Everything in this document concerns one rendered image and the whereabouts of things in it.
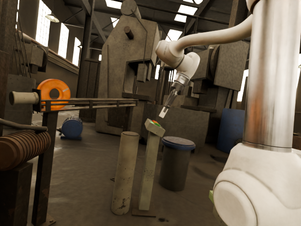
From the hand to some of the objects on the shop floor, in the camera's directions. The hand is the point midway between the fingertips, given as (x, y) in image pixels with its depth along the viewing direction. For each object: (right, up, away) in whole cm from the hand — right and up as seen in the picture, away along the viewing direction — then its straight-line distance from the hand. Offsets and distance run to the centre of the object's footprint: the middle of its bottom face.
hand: (163, 112), depth 96 cm
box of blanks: (+25, -63, +192) cm, 203 cm away
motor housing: (-70, -61, -30) cm, 97 cm away
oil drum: (+161, -81, +220) cm, 285 cm away
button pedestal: (-14, -67, +11) cm, 69 cm away
